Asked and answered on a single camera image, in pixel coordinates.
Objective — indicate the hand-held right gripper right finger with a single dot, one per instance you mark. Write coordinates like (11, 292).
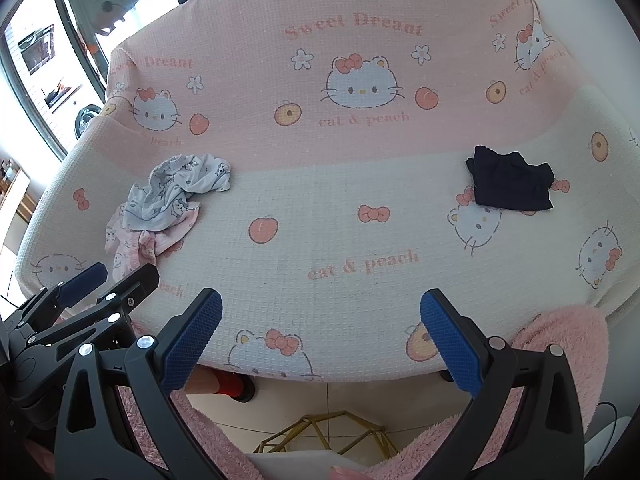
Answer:
(452, 345)

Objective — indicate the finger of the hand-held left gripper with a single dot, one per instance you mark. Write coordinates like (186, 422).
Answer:
(132, 285)
(82, 282)

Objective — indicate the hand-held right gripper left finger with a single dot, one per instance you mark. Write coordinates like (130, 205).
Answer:
(192, 345)

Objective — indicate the pink printed garment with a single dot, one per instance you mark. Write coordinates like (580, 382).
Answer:
(135, 250)

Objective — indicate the light blue printed shorts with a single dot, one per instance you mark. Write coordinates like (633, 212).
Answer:
(175, 185)

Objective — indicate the red black cylinder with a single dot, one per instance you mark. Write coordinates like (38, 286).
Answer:
(230, 385)

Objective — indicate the wooden shelf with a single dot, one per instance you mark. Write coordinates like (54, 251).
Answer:
(12, 195)

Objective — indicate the white cushion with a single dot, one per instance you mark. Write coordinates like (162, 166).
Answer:
(295, 467)

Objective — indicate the dark navy folded garment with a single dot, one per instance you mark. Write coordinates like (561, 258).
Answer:
(510, 185)

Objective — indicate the pink white cat-printed blanket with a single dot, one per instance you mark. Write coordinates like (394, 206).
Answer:
(320, 200)

